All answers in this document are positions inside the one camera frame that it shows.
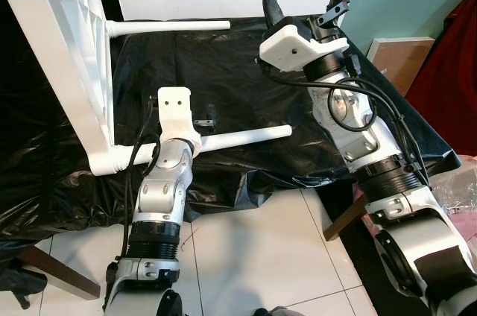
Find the white plastic table top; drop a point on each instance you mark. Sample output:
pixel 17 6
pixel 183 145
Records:
pixel 52 55

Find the black plastic table cover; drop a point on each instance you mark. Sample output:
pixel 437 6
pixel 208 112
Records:
pixel 246 85

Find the dark red fabric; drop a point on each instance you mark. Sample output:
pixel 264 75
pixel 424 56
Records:
pixel 451 77

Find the clear plastic bag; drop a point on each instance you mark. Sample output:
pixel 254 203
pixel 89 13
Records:
pixel 460 185

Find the grey robot right foot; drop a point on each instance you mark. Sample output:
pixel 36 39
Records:
pixel 279 311

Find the black chair base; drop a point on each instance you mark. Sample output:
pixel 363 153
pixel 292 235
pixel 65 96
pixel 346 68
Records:
pixel 19 286

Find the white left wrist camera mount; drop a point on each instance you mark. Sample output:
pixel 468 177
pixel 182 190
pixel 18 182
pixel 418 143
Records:
pixel 175 103

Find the brown board with white frame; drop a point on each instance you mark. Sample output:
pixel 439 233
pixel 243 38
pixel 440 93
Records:
pixel 402 62

